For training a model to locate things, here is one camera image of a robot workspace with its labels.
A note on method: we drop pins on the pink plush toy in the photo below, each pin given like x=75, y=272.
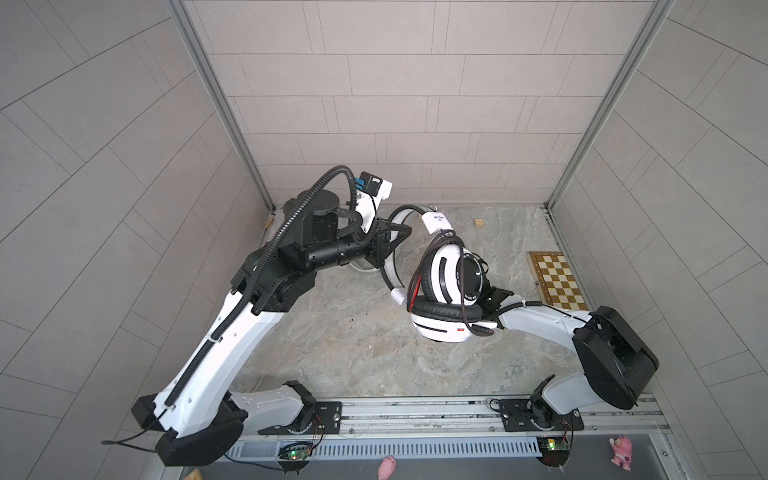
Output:
x=622, y=452
x=386, y=468

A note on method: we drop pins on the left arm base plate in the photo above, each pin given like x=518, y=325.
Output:
x=322, y=416

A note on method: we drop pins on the left circuit board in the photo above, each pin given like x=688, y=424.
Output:
x=297, y=451

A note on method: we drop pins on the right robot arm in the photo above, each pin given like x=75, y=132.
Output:
x=616, y=364

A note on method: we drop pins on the right circuit board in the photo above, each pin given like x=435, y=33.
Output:
x=555, y=451

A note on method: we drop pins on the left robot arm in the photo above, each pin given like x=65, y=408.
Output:
x=199, y=419

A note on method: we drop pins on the aluminium mounting rail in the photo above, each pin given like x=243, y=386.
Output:
x=401, y=417

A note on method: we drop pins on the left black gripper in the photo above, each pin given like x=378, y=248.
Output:
x=378, y=247

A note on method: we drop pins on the circuit board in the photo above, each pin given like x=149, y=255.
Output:
x=555, y=451
x=297, y=451

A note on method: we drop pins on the wooden piece bottom left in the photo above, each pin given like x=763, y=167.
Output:
x=194, y=475

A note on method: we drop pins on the pink plush toy right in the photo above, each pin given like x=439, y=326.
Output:
x=622, y=452

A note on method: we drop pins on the pink plush toy centre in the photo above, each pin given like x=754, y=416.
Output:
x=386, y=468

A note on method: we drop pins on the black and white headphones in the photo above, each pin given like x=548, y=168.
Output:
x=441, y=296

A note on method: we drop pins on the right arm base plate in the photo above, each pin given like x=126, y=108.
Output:
x=526, y=415

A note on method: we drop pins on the wooden chessboard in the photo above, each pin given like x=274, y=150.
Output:
x=555, y=281

